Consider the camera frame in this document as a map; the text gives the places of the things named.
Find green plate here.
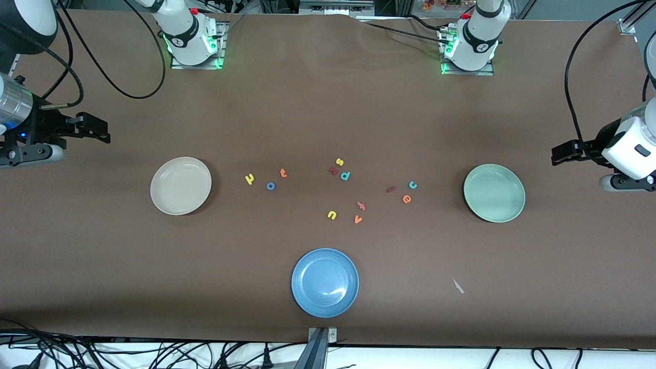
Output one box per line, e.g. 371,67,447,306
463,164,526,223

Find beige brown plate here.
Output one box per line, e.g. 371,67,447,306
150,157,212,216

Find orange artificial flowers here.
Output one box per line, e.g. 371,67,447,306
422,0,463,12

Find brown table cover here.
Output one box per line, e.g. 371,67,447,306
0,9,656,350

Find silver device box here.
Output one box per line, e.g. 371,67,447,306
299,0,376,16

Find blue plate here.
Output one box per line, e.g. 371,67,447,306
291,248,359,318

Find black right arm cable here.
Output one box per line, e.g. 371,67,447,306
31,0,167,111

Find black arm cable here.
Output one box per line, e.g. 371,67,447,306
31,0,167,111
565,0,656,154

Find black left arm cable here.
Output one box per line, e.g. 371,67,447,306
565,0,656,154

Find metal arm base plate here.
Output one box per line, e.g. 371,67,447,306
440,28,496,77
170,22,227,70

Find black base cable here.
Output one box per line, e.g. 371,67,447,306
407,14,443,33
358,19,454,47

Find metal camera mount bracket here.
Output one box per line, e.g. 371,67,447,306
293,327,338,369

